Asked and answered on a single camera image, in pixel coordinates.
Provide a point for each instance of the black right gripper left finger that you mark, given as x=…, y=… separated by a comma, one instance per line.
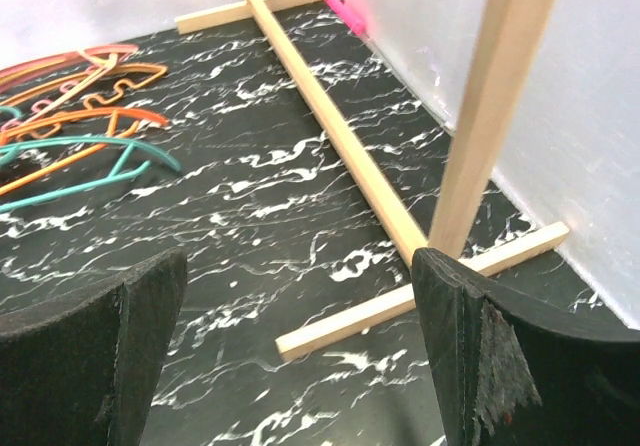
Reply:
x=82, y=368

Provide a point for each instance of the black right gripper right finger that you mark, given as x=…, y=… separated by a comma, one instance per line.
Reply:
x=509, y=369

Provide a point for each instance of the teal thin hanger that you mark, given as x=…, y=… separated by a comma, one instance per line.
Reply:
x=80, y=157

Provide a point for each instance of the orange thin hanger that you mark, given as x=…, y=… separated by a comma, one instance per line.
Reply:
x=47, y=119

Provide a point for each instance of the pink tape strip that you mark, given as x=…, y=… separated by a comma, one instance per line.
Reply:
x=351, y=18

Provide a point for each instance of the wooden clothes rack frame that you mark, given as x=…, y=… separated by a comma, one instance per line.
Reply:
x=507, y=43

